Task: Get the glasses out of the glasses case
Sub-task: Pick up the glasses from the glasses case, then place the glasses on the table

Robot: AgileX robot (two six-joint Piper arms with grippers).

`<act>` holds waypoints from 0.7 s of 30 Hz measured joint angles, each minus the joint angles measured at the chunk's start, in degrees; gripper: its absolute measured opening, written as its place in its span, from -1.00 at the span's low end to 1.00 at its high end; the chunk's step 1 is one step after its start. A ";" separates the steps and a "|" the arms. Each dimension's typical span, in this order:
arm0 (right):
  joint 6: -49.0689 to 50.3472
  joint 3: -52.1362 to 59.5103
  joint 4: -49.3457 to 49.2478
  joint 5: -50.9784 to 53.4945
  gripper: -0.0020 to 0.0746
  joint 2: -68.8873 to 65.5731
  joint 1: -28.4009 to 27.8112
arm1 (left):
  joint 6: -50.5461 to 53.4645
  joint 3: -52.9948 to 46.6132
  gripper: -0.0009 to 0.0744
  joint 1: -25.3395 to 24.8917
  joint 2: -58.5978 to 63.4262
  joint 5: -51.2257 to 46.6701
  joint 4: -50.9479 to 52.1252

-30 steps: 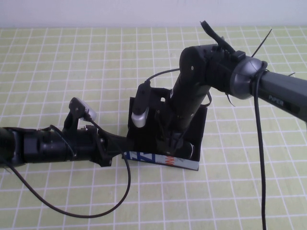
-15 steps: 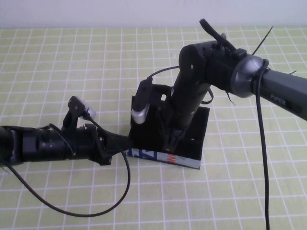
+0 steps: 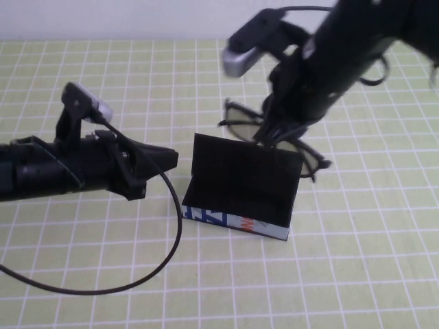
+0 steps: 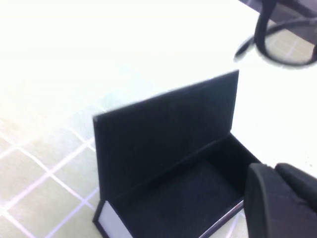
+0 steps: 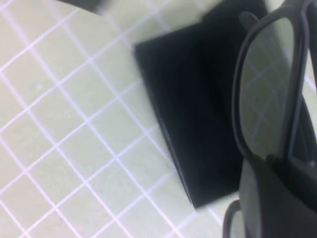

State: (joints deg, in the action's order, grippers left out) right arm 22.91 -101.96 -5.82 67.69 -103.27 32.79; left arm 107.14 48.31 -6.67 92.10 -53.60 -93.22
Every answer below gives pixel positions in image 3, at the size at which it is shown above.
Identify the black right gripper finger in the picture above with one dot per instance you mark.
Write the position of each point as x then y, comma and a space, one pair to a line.
267, 127
288, 132

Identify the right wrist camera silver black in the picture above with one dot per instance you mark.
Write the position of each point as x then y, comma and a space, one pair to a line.
240, 61

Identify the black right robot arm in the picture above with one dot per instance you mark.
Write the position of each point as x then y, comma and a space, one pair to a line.
394, 17

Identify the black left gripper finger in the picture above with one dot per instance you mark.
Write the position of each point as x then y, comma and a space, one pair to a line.
157, 153
161, 166

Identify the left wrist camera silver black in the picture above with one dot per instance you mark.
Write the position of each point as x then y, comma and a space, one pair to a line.
79, 97

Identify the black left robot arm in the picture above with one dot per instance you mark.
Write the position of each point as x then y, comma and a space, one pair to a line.
7, 174

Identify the black glasses case printed side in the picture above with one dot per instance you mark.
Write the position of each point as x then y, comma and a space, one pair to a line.
240, 178

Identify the green white-grid tablecloth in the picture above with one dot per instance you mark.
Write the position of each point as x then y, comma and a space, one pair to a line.
343, 240

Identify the black-framed glasses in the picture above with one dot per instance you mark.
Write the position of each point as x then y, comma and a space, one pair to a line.
240, 118

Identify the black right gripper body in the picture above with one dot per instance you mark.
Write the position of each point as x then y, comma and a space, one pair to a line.
315, 85

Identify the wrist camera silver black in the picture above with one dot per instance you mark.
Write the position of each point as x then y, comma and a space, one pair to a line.
240, 61
79, 97

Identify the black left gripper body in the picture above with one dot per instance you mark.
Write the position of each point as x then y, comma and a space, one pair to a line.
89, 168

